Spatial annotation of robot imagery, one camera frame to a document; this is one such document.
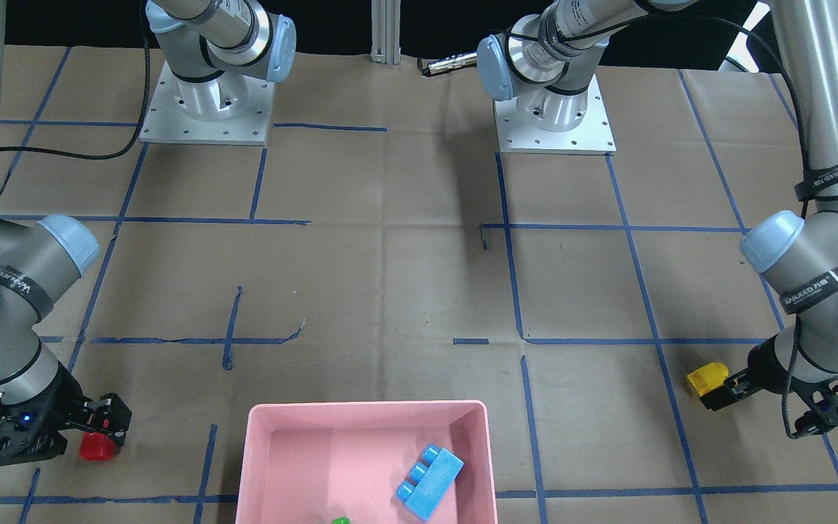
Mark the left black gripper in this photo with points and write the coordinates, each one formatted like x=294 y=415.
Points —
x=774 y=364

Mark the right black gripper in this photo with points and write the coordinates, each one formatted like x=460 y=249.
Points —
x=60 y=394

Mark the yellow toy block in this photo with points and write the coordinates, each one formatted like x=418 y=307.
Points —
x=708 y=378

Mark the red toy block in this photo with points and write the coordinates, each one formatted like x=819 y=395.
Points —
x=97 y=447

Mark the blue toy block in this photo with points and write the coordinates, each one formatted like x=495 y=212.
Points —
x=428 y=481

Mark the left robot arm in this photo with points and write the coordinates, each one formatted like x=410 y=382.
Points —
x=544 y=58

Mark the pink plastic box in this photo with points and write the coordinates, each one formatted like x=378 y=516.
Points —
x=312 y=462

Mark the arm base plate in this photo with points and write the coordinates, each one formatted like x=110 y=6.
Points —
x=553 y=116
x=229 y=110

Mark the aluminium frame post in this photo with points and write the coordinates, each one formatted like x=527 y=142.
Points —
x=385 y=29

